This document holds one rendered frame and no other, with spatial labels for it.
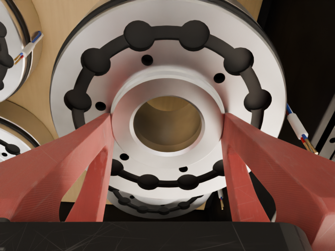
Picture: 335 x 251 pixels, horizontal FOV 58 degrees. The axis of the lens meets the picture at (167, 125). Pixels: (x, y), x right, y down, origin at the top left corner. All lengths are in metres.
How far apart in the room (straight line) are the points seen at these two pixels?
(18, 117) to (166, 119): 0.14
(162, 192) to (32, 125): 0.14
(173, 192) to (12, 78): 0.13
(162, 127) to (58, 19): 0.12
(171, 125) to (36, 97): 0.14
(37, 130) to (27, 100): 0.03
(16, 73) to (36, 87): 0.04
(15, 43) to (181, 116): 0.11
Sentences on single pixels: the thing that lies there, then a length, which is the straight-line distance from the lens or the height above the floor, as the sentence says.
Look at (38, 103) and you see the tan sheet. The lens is 0.27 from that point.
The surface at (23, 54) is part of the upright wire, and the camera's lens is 0.20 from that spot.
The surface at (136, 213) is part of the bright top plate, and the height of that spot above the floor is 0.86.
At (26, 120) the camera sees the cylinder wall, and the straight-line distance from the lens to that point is 0.27.
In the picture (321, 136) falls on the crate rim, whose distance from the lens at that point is 0.18.
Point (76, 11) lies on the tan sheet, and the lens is 0.23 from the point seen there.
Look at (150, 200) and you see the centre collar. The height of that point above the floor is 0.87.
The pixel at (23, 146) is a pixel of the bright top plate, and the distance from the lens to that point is 0.26.
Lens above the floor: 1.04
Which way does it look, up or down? 54 degrees down
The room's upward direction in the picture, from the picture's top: 179 degrees clockwise
